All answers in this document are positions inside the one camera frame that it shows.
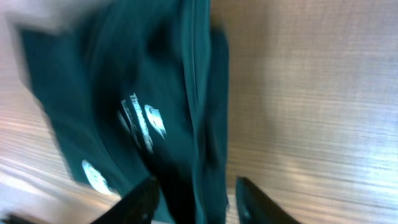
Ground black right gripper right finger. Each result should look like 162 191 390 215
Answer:
236 177 300 224

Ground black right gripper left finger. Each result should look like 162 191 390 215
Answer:
91 177 160 224

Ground dark green t-shirt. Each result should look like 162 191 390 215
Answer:
18 0 229 223

